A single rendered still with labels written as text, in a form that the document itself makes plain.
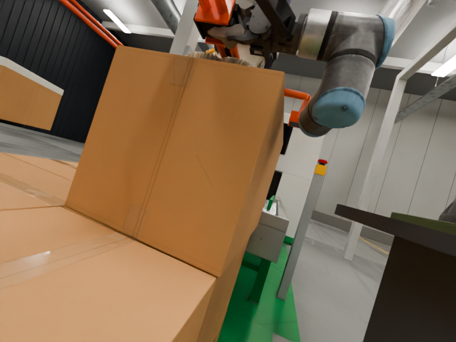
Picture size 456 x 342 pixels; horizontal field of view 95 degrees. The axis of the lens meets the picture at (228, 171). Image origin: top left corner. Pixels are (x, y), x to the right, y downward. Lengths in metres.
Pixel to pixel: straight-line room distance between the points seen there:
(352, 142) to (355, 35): 10.07
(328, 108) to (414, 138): 10.96
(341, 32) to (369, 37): 0.05
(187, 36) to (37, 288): 2.26
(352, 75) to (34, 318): 0.55
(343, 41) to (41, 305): 0.60
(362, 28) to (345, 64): 0.07
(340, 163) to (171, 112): 9.95
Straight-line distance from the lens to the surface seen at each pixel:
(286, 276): 1.72
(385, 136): 4.33
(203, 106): 0.44
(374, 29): 0.54
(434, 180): 11.46
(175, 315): 0.32
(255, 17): 0.57
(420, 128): 11.59
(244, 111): 0.42
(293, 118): 1.03
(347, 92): 0.46
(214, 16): 0.58
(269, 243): 1.07
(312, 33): 0.53
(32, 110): 2.37
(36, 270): 0.37
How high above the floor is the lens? 0.73
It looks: 1 degrees up
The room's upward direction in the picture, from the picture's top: 18 degrees clockwise
